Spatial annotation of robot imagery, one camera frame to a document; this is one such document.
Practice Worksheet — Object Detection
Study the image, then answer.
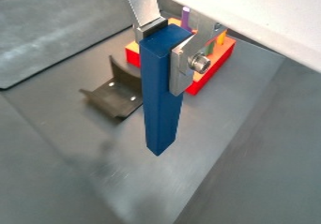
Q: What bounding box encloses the red peg board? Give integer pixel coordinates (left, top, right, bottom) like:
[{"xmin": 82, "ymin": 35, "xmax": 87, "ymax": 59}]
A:
[{"xmin": 125, "ymin": 17, "xmax": 237, "ymax": 97}]

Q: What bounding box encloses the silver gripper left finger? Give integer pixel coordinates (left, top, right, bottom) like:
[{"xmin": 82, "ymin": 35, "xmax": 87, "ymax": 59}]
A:
[{"xmin": 128, "ymin": 0, "xmax": 169, "ymax": 42}]

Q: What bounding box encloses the purple cylinder peg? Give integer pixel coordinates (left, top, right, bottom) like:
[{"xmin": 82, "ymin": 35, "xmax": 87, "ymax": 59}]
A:
[{"xmin": 181, "ymin": 7, "xmax": 192, "ymax": 32}]

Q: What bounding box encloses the blue rectangular block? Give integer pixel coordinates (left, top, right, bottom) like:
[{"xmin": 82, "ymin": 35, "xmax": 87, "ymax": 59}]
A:
[{"xmin": 140, "ymin": 24, "xmax": 192, "ymax": 156}]

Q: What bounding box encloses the green star peg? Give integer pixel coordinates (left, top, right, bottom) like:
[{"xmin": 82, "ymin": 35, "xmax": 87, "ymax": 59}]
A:
[{"xmin": 205, "ymin": 41, "xmax": 214, "ymax": 56}]

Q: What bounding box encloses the yellow arch peg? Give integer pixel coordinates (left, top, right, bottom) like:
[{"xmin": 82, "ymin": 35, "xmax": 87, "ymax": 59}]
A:
[{"xmin": 216, "ymin": 30, "xmax": 228, "ymax": 45}]

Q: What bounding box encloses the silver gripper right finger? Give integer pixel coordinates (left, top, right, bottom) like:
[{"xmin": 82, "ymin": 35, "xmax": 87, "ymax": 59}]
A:
[{"xmin": 170, "ymin": 18, "xmax": 228, "ymax": 97}]

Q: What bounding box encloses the black curved holder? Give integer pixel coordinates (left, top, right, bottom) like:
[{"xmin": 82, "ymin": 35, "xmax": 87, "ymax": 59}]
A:
[{"xmin": 79, "ymin": 56, "xmax": 144, "ymax": 120}]

